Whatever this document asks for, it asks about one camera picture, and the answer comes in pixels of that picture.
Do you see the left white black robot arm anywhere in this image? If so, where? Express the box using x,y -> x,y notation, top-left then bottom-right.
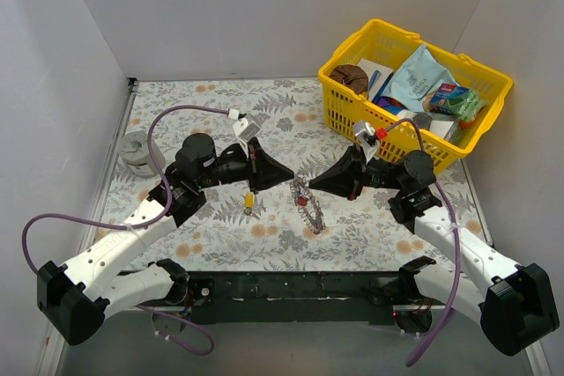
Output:
37,133 -> 294,345

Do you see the grey tape roll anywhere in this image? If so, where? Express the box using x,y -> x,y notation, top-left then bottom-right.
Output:
118,130 -> 166,178

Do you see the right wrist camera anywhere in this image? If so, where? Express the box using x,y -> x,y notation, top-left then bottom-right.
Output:
352,121 -> 381,163

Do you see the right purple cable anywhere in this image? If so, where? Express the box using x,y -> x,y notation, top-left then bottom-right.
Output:
382,119 -> 464,367

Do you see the floral patterned table mat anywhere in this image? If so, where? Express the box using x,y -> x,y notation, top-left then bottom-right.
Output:
86,78 -> 497,273

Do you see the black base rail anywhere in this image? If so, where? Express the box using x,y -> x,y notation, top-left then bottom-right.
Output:
176,271 -> 436,331

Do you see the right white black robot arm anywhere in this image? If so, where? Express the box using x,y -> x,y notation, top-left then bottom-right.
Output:
308,146 -> 560,356

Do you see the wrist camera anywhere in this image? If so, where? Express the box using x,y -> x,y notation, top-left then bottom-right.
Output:
233,114 -> 261,153
352,121 -> 381,163

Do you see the brown round bread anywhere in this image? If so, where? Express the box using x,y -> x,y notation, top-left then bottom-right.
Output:
330,64 -> 369,94

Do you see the red key tag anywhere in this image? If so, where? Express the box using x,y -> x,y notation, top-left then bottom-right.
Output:
297,196 -> 308,207

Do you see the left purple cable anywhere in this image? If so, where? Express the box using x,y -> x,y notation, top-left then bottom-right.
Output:
21,105 -> 241,356

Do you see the white box in basket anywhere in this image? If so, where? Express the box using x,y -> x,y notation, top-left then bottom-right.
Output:
357,58 -> 394,102

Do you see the yellow plastic shopping basket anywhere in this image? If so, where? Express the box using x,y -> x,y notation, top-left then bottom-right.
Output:
318,18 -> 513,173

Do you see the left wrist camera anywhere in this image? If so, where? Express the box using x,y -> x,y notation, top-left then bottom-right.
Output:
233,114 -> 261,153

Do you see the round metal key organizer ring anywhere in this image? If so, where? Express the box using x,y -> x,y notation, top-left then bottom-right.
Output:
288,176 -> 327,235

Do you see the yellow key tag with key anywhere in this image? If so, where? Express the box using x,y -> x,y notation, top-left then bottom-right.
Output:
244,192 -> 259,217

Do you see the purple cable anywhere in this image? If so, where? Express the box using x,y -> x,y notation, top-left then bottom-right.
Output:
382,119 -> 464,367
21,105 -> 241,356

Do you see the light blue chips bag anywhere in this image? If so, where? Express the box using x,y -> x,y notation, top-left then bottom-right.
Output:
382,43 -> 456,112

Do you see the green wrapped package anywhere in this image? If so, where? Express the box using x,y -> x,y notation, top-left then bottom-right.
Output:
429,84 -> 486,122

